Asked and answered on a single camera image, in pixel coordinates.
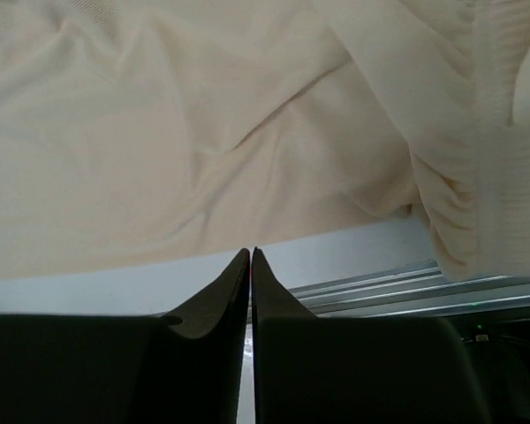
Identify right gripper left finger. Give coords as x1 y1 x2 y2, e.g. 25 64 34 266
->
0 249 250 423

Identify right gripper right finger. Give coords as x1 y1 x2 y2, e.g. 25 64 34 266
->
251 249 492 423

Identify beige trousers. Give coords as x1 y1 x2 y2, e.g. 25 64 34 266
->
0 1 530 280

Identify aluminium front rail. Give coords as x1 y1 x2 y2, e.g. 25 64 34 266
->
290 261 530 317

